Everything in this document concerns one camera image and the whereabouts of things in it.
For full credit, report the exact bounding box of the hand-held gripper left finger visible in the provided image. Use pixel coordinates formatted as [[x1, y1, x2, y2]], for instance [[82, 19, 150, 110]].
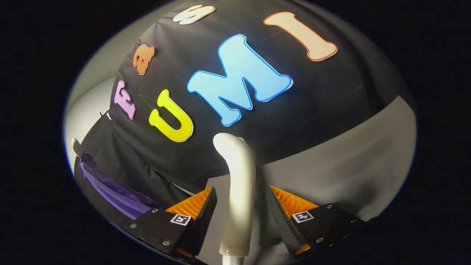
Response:
[[123, 187, 217, 262]]

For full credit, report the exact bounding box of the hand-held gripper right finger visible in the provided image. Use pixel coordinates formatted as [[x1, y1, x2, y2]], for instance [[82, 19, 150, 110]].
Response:
[[270, 185, 368, 256]]

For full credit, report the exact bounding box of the white garment steamer head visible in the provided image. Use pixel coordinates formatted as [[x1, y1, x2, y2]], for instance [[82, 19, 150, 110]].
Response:
[[213, 133, 257, 257]]

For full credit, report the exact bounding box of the purple corduroy jacket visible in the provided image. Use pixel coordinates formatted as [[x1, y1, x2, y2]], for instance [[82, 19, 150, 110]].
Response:
[[79, 153, 164, 220]]

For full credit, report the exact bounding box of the grey drawer cabinet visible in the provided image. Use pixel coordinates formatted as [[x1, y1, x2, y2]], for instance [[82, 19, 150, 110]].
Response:
[[199, 96, 417, 265]]

